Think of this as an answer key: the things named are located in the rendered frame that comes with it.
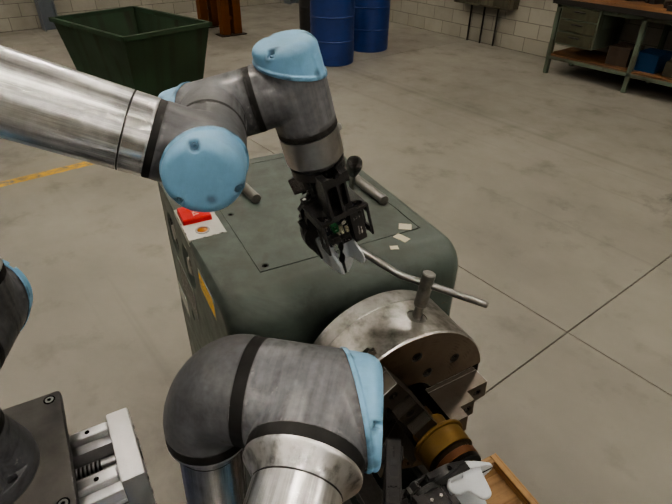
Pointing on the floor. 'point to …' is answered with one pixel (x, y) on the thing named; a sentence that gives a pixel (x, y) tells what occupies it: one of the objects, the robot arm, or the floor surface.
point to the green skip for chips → (136, 46)
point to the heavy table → (221, 15)
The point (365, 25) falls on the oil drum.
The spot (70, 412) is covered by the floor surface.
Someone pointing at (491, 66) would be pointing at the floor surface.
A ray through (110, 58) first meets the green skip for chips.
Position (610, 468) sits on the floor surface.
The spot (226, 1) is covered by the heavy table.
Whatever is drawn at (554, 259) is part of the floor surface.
